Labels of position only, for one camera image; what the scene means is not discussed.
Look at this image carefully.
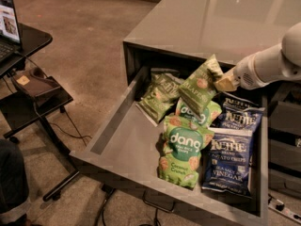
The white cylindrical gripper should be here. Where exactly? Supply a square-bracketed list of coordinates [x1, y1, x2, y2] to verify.
[214, 54, 268, 91]

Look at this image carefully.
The green jalapeno chip bag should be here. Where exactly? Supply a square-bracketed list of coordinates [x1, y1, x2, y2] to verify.
[179, 55, 223, 115]
[136, 68, 183, 126]

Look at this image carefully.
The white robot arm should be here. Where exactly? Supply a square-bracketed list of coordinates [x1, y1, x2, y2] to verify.
[214, 23, 301, 91]

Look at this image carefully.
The rear blue kettle chip bag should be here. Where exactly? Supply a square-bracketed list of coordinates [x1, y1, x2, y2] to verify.
[220, 92, 258, 110]

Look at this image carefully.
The blue kettle chip bag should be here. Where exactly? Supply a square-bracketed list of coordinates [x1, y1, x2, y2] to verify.
[218, 107, 264, 132]
[202, 128, 253, 197]
[220, 92, 258, 110]

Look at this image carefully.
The middle blue kettle chip bag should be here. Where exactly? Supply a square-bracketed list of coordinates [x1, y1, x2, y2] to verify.
[218, 107, 264, 132]

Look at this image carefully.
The middle green dang bag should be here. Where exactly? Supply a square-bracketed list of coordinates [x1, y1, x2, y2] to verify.
[175, 98, 222, 127]

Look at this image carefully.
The green dang bag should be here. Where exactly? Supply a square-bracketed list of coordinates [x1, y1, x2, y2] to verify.
[175, 98, 222, 127]
[158, 115, 214, 189]

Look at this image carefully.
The grey counter cabinet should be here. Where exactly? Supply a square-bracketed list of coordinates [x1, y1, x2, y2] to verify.
[122, 0, 301, 202]

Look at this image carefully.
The front blue kettle chip bag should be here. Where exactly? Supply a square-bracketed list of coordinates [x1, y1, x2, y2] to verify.
[202, 128, 253, 197]

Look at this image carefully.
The front green dang bag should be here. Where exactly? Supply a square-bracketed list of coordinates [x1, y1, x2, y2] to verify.
[158, 115, 214, 189]

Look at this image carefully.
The open grey top drawer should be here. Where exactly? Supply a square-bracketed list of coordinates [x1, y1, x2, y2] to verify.
[71, 67, 268, 226]

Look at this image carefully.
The white power strip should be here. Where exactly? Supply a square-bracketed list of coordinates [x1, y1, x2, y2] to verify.
[268, 194, 301, 225]

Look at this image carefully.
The brown pouch on shelf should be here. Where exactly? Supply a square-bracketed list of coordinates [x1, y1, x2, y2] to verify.
[11, 68, 61, 106]

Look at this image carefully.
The black laptop stand table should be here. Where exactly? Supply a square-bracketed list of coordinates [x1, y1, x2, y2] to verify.
[0, 24, 79, 202]

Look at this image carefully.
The black laptop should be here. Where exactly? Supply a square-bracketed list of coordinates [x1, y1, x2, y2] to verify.
[0, 0, 22, 62]

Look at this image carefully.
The person's leg in jeans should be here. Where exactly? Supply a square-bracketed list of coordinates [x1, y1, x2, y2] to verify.
[0, 139, 31, 226]

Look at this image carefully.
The black drawer handle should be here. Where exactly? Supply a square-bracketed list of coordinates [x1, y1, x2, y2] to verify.
[142, 189, 176, 213]

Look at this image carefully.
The black floor cable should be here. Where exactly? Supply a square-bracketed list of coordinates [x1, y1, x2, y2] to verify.
[93, 186, 117, 226]

